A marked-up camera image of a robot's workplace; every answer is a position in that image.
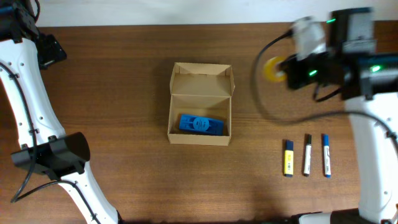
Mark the yellow tape roll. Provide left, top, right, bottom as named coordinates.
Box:
left=262, top=56, right=287, bottom=83

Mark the yellow highlighter with blue cap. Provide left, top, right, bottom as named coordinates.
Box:
left=284, top=140, right=294, bottom=177

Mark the brown cardboard box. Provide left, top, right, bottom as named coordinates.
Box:
left=167, top=62, right=235, bottom=146

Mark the blue whiteboard duster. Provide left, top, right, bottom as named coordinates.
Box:
left=179, top=114, right=224, bottom=136

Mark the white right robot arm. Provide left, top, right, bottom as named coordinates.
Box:
left=280, top=7, right=397, bottom=223

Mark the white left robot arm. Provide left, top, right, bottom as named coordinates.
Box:
left=1, top=0, right=123, bottom=223

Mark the white marker with blue cap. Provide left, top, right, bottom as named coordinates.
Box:
left=322, top=134, right=331, bottom=178

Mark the white marker with black cap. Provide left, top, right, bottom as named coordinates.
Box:
left=303, top=134, right=312, bottom=177

